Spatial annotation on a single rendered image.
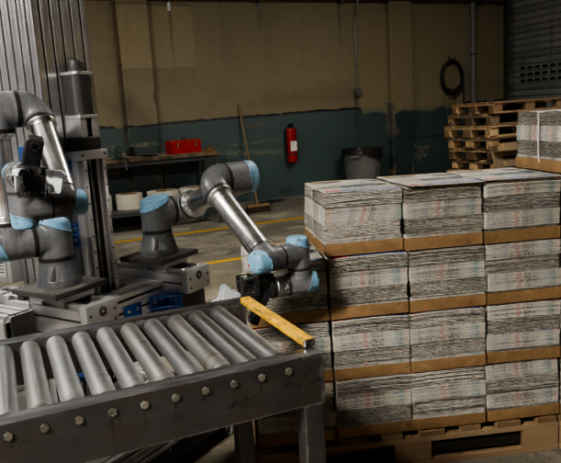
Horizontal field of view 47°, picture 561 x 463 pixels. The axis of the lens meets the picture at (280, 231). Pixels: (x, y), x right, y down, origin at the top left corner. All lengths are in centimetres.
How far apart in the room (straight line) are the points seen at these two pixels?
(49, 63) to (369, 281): 137
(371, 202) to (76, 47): 122
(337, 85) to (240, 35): 164
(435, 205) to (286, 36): 735
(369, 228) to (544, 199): 65
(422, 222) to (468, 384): 65
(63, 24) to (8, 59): 23
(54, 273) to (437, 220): 132
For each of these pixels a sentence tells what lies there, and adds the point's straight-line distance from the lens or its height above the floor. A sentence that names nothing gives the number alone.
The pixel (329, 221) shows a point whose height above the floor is 96.
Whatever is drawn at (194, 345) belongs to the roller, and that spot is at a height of 79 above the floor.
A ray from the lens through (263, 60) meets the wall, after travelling 937.
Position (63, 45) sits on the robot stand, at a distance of 257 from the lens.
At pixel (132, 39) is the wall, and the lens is 878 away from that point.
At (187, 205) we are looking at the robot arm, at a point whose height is 101.
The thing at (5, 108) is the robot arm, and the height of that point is 141.
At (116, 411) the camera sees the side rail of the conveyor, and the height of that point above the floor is 78.
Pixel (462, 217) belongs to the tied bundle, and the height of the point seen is 94.
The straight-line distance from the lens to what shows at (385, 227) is 234.
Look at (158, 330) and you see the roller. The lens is 178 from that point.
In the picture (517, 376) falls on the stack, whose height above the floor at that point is 32.
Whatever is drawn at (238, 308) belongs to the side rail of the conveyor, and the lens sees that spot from 196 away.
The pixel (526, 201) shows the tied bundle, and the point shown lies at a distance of 250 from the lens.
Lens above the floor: 135
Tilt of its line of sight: 10 degrees down
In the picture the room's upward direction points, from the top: 4 degrees counter-clockwise
